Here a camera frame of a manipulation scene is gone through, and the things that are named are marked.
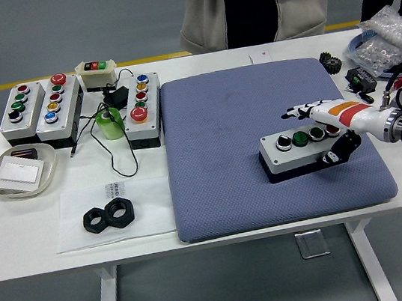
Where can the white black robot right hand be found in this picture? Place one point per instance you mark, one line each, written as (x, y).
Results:
(347, 115)

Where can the grey four-control button box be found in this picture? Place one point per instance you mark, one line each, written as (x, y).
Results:
(293, 157)

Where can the black module with green terminal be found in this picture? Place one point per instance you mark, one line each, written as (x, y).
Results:
(362, 81)

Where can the black gear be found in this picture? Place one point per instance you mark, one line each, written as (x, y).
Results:
(331, 63)

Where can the blue plate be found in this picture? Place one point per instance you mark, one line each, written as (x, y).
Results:
(352, 47)

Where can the clear bag of washers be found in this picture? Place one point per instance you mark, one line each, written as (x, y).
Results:
(379, 53)

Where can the bubble wrap bag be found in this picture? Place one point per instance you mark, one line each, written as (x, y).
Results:
(390, 25)

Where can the white card with red mark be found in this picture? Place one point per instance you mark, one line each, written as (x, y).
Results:
(259, 56)

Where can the blue-grey quilted mat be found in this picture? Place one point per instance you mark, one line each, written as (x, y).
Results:
(217, 155)

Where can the grey box with narrow base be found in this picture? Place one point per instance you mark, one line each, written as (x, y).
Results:
(152, 104)

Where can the clear printed plastic sheet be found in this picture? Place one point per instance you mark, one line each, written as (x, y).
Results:
(149, 211)

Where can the black power adapter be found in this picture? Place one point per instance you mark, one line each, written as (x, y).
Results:
(117, 98)

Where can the green tape roll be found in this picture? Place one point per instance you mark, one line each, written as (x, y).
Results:
(111, 130)

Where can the large black hex nut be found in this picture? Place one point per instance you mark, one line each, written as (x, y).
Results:
(115, 221)

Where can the small black hex nut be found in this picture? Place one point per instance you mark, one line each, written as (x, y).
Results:
(91, 227)

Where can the grey box with wide base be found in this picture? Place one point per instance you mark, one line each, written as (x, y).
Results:
(66, 110)

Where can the white oval tray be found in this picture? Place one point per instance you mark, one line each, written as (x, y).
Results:
(47, 154)

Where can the grey box with black knob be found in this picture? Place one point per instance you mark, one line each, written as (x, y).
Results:
(33, 103)

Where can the dark brown small part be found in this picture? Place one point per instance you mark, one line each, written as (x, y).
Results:
(23, 153)

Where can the clear bracket under table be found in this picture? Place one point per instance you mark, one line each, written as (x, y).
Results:
(311, 245)

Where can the cream three-button switch box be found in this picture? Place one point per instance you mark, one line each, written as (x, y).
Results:
(95, 75)

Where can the white wall switch plate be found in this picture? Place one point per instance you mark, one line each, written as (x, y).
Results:
(19, 174)

